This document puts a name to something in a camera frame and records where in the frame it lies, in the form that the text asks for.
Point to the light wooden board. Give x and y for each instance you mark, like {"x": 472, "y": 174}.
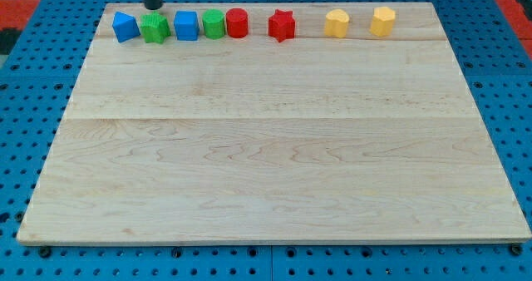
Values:
{"x": 314, "y": 140}

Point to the red star block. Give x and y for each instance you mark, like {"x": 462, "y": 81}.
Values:
{"x": 281, "y": 25}

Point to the red cylinder block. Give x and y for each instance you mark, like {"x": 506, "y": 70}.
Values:
{"x": 237, "y": 22}

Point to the green cylinder block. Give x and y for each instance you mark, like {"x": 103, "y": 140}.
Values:
{"x": 213, "y": 24}

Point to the blue cube block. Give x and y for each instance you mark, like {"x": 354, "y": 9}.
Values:
{"x": 186, "y": 26}

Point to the green star block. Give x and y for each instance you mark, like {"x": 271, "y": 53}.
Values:
{"x": 154, "y": 28}

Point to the yellow hexagon block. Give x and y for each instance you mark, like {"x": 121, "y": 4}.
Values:
{"x": 383, "y": 20}

